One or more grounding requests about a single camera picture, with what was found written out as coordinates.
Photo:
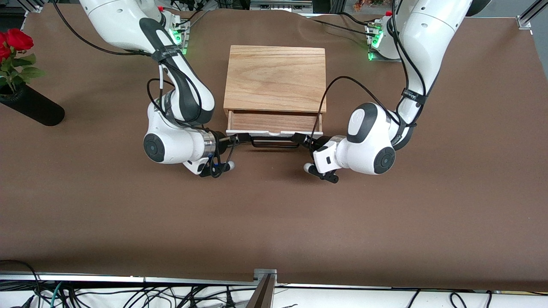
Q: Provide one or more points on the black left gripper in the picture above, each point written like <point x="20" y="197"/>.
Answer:
<point x="309" y="141"/>

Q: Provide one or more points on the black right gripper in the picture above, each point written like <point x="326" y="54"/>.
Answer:
<point x="222" y="140"/>

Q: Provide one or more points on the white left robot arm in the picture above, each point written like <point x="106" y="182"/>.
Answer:
<point x="368" y="149"/>

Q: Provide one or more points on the wooden drawer cabinet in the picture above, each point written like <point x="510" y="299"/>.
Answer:
<point x="274" y="77"/>

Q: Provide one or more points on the brown table cover sheet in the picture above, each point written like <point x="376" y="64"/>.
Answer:
<point x="274" y="214"/>

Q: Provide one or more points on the grey metal box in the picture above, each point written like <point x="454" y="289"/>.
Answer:
<point x="280" y="5"/>

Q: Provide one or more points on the black cylindrical vase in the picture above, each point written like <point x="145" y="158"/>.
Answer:
<point x="34" y="109"/>

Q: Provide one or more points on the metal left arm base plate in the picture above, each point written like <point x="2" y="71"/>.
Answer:
<point x="371" y="55"/>

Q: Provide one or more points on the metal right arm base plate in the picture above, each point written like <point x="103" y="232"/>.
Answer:
<point x="185" y="40"/>

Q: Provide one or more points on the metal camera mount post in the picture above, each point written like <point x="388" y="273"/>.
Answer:
<point x="265" y="284"/>

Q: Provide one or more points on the aluminium frame profile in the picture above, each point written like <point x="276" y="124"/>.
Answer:
<point x="531" y="13"/>
<point x="32" y="6"/>

